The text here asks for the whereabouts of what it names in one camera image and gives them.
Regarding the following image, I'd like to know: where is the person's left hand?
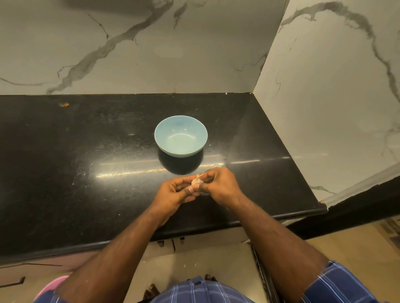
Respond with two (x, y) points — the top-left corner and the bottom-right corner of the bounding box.
(150, 175), (201, 223)

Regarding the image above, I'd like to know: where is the person's right hand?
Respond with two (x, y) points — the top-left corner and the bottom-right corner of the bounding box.
(195, 166), (246, 208)

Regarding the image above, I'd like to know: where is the white garlic bulb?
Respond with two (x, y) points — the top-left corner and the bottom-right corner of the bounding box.
(189, 176), (205, 193)

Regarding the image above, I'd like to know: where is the light blue bowl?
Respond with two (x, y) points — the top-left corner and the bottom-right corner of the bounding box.
(154, 115), (208, 158)

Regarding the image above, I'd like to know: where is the person's right forearm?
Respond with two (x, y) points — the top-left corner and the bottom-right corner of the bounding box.
(228, 195), (332, 303)

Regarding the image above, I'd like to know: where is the person's left forearm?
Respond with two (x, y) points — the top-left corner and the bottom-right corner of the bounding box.
(55, 209), (166, 303)

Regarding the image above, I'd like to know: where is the person's left foot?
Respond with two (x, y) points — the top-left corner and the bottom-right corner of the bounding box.
(144, 284), (160, 303)

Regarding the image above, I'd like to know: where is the blue plaid shirt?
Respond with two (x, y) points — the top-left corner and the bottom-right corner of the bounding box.
(34, 260), (381, 303)

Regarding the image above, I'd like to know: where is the black cabinet trim strip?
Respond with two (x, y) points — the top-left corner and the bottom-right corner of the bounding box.
(250, 243), (279, 303)

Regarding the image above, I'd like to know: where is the pink plastic bucket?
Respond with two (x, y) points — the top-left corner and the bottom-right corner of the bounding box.
(34, 275), (71, 299)

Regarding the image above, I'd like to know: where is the black drawer handle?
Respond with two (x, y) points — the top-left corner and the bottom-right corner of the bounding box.
(0, 276), (26, 289)

